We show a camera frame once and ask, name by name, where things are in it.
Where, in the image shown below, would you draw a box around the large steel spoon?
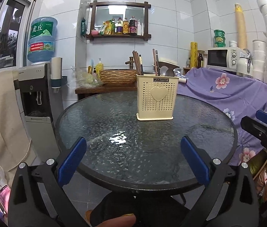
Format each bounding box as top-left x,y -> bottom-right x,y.
160,66 -> 168,76

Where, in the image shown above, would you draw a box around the blue water jug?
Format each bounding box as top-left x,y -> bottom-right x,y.
27,17 -> 58,63

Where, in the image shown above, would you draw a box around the yellow foil roll box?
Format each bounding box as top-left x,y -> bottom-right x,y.
190,42 -> 198,68

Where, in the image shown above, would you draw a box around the black chopstick gold tip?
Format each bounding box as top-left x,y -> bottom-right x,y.
139,54 -> 144,75

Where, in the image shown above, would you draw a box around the white pan with lid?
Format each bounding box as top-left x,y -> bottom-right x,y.
178,74 -> 187,84

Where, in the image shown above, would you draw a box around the brown white rice cooker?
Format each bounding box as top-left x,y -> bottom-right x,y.
159,58 -> 180,69

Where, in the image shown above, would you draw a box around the paper cup stack holder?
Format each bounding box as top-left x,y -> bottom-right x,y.
50,58 -> 67,93

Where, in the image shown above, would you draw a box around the purple floral cloth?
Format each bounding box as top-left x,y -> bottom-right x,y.
177,68 -> 267,166

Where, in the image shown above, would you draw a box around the brown glass bottle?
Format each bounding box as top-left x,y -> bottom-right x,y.
197,52 -> 203,68

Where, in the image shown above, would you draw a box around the water dispenser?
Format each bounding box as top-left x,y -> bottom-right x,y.
19,63 -> 63,162

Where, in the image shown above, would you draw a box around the yellow soap bottle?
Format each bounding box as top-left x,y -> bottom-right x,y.
95,58 -> 104,77

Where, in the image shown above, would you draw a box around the pink small bowl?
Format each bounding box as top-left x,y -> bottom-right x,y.
90,29 -> 99,36

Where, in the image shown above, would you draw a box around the tall beige paper cup stack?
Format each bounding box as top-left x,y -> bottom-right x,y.
235,3 -> 247,49

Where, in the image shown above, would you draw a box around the round glass table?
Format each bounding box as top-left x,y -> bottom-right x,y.
55,91 -> 238,195

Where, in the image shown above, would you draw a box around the woven basin sink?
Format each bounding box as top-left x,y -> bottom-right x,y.
99,69 -> 136,85

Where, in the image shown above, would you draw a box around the person hand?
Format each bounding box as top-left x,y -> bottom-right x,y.
97,214 -> 136,227

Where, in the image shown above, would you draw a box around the white electric kettle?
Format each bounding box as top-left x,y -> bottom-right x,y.
236,48 -> 253,79

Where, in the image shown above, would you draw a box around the dark wooden counter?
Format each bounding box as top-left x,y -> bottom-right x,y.
75,82 -> 137,100

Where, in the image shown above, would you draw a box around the brass faucet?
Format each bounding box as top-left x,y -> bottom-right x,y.
125,56 -> 134,69

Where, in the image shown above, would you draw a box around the green instant noodle cups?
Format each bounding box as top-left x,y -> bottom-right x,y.
214,29 -> 226,47

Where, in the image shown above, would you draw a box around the steel spoon wooden handle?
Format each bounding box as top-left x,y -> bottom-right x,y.
165,68 -> 174,77

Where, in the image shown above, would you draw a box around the white jar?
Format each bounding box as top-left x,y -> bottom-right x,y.
229,40 -> 238,47

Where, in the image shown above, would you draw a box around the beige hanging cloth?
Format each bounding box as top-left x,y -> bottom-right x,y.
0,71 -> 36,186

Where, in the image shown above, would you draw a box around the cream perforated utensil holder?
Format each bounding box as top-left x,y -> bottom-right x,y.
136,74 -> 179,121

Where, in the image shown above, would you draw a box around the white microwave oven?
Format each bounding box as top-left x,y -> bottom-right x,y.
207,47 -> 247,72

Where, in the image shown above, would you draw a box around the green hanging packet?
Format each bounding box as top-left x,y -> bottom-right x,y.
81,17 -> 87,37

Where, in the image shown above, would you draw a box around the dark wooden wall shelf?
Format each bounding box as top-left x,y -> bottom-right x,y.
87,0 -> 151,42

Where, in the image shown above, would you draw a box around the pink phone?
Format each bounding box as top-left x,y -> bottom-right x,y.
0,184 -> 11,215

